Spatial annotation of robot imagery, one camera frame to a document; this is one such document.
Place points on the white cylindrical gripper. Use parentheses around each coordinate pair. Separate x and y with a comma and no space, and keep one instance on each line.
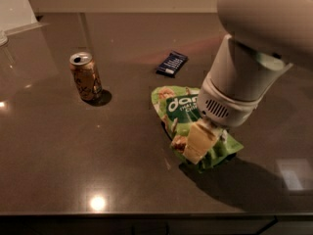
(226,109)

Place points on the green rice chip bag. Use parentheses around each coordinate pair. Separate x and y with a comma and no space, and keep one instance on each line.
(177,109)

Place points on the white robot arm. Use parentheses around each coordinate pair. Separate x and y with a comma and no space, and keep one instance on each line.
(264,39)

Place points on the orange soda can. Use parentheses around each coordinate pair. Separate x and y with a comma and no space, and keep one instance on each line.
(86,76)

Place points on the dark blue snack bar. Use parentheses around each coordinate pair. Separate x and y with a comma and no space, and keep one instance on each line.
(172,64)

